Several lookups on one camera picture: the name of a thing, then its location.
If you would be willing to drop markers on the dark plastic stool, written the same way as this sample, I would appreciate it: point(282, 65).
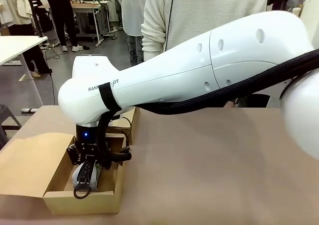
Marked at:
point(6, 123)

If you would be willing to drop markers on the gray zipper pencil case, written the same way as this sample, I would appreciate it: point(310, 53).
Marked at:
point(86, 177)

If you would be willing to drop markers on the black tripod pole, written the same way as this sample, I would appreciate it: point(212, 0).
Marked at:
point(33, 13)

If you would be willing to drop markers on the cardboard box with yellow tool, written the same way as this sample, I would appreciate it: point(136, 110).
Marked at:
point(130, 125)

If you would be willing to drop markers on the wooden top workbench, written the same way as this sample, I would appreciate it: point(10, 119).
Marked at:
point(87, 9)

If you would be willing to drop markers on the large empty cardboard box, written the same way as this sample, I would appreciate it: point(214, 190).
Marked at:
point(27, 165)

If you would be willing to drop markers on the person in black clothes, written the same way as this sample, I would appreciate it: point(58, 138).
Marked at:
point(63, 13)

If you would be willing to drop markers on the white side table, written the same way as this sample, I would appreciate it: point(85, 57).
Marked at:
point(17, 45)

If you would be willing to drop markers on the person's left hand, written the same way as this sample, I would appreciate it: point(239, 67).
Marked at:
point(229, 104)

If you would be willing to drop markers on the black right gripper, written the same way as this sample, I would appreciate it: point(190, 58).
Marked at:
point(87, 140)

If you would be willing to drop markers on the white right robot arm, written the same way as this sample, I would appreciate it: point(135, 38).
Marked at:
point(189, 68)

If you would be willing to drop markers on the person in patterned jeans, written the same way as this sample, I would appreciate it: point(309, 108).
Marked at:
point(130, 23)

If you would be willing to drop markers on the person in white sweater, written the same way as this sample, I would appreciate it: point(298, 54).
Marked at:
point(199, 16)

